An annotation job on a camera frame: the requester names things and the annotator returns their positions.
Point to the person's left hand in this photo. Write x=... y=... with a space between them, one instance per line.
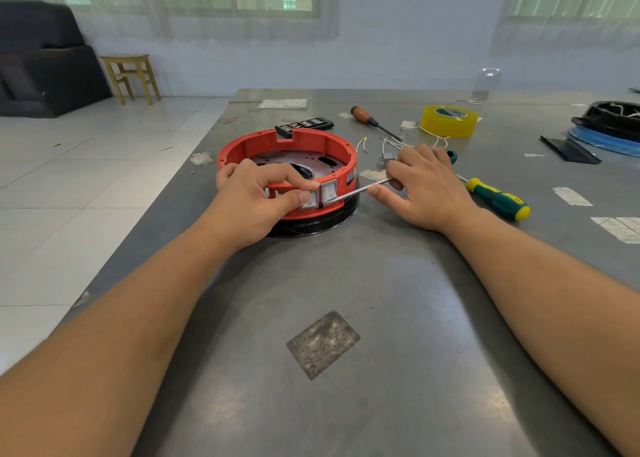
x=250 y=211

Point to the person's right hand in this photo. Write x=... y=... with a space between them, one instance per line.
x=430 y=197

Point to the red round appliance base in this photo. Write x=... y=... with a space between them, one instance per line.
x=240 y=146

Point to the person's right forearm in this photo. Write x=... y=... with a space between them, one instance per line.
x=560 y=322

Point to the person's left forearm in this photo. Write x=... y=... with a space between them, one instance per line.
x=90 y=362

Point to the black round appliance part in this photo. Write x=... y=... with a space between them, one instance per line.
x=612 y=119

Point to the crumpled white tape piece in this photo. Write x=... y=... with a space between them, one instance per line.
x=372 y=174

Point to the yellow tape roll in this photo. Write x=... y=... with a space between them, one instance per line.
x=433 y=128

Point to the black remote control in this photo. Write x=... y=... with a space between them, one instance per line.
x=312 y=123

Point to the white paper sheet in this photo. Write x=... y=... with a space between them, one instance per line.
x=283 y=103

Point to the narrow white tape strip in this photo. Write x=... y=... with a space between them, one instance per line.
x=572 y=197

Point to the black flat plate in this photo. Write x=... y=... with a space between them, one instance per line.
x=570 y=149

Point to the wide white tape strips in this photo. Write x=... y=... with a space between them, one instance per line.
x=618 y=229

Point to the small wooden stool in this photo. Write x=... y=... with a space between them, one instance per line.
x=128 y=60

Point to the black armchair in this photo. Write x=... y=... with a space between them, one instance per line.
x=50 y=61

